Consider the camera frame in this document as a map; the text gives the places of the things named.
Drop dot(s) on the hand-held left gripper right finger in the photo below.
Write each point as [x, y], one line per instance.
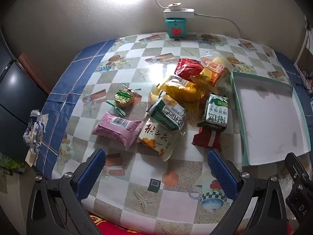
[222, 176]

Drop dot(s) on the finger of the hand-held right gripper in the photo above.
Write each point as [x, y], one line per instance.
[297, 169]

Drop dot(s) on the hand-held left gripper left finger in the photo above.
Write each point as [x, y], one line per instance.
[91, 172]

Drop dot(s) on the small dark red snack packet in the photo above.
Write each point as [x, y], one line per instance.
[206, 139]

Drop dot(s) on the pink snack packet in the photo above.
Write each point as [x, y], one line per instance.
[115, 129]

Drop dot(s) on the white teal-edged box lid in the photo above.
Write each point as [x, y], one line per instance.
[266, 117]

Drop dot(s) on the green white biscuit packet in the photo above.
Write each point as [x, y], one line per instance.
[215, 115]

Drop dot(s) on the cream cookie snack packet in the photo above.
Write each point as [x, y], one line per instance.
[156, 137]

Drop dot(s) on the round gold green candy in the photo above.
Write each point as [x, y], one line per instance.
[124, 99]

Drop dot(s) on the green white corn snack packet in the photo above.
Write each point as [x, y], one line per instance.
[166, 115]

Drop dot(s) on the yellow snack packet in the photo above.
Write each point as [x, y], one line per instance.
[181, 90]

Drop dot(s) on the orange snack packet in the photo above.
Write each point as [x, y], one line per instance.
[215, 73]

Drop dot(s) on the large red snack packet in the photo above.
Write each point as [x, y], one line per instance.
[188, 67]

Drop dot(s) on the red patterned cloth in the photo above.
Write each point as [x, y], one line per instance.
[105, 227]

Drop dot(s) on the crumpled white blue wrapper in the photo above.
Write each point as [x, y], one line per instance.
[34, 132]

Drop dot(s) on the green leafy thing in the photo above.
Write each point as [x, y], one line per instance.
[12, 164]

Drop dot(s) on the white bag with pink print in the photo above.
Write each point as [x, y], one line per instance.
[305, 76]

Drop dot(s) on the checked printed tablecloth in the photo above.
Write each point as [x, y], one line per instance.
[122, 78]

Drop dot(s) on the dark cabinet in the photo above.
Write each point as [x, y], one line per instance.
[14, 90]

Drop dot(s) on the round bun in clear bag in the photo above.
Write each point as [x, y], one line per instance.
[220, 60]

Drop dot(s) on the white metal rack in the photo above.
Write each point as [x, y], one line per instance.
[304, 45]

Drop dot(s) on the teal box with red label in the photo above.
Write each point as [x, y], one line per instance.
[174, 28]

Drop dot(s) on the white power strip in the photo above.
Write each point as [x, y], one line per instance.
[179, 13]

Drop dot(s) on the white red plug adapter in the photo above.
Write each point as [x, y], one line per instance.
[174, 6]

